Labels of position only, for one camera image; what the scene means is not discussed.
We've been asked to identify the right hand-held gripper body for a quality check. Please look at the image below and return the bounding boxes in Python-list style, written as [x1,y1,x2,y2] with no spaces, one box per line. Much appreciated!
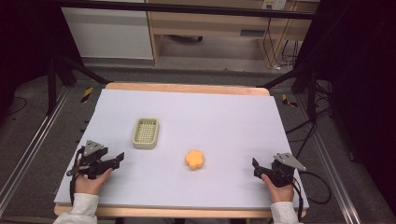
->
[263,152,307,189]

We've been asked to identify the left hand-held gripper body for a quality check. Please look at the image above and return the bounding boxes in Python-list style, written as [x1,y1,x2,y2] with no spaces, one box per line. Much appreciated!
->
[65,139,109,180]

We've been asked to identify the person's right hand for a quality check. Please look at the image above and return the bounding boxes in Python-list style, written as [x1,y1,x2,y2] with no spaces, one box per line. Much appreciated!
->
[261,173,295,204]

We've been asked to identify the person's left hand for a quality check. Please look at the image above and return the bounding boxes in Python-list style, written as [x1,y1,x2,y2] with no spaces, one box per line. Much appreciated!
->
[74,167,114,197]

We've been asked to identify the pale green slotted soap dish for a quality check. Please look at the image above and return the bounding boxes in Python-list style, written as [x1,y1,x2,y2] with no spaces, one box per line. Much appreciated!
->
[131,117,161,150]

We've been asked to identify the yellow black striped floor tape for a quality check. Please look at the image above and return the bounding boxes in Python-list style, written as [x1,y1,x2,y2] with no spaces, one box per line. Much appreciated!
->
[281,93,299,108]
[80,86,94,104]

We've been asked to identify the orange flower-shaped soap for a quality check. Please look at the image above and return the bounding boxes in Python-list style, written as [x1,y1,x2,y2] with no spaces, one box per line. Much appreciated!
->
[184,148,205,171]

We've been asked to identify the white foam mat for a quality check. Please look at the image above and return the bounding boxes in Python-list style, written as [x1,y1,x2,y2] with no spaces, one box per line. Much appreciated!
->
[53,89,310,210]

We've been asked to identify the black metal stand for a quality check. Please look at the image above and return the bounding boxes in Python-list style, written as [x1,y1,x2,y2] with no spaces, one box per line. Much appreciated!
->
[256,65,319,120]
[46,51,112,117]

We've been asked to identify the wooden table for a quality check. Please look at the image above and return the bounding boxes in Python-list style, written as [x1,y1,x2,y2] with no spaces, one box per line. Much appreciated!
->
[53,81,308,219]

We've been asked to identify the dark curtain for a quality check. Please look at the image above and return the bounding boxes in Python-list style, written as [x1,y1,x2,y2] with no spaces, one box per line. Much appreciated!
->
[294,0,396,217]
[0,0,86,120]

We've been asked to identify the white cabinet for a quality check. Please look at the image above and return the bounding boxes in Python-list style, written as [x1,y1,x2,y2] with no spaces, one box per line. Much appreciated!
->
[61,0,154,61]

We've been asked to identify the wooden desk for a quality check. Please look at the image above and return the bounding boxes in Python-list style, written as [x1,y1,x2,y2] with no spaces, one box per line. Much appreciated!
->
[145,0,321,69]

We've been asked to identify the left hand-held gripper cable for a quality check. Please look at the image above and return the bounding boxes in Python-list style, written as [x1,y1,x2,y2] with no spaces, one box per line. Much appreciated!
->
[69,147,87,207]

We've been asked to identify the hand-held gripper cable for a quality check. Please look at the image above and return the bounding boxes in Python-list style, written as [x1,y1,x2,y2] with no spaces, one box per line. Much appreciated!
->
[69,147,87,207]
[291,169,332,222]

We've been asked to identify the right hand-held gripper cable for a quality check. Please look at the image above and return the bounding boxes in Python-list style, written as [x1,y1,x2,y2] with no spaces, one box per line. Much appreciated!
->
[291,169,332,222]

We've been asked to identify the metal floor rail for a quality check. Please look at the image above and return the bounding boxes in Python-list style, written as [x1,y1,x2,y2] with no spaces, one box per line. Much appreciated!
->
[294,92,362,224]
[0,86,72,217]

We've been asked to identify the black floor cables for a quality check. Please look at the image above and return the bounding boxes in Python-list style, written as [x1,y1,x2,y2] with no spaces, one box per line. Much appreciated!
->
[285,79,334,160]

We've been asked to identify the thin black floor cable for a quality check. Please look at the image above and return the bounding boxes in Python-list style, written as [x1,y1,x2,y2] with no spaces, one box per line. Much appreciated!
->
[5,95,29,117]

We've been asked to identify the cables under wooden desk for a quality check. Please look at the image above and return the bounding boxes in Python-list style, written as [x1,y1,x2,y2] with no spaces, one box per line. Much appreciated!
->
[262,17,301,70]

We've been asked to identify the white wall socket strip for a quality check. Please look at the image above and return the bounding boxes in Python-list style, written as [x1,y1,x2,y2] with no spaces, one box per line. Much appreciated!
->
[262,0,288,10]

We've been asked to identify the black horizontal frame bar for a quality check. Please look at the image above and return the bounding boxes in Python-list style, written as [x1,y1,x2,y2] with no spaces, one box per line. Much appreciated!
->
[58,0,316,21]

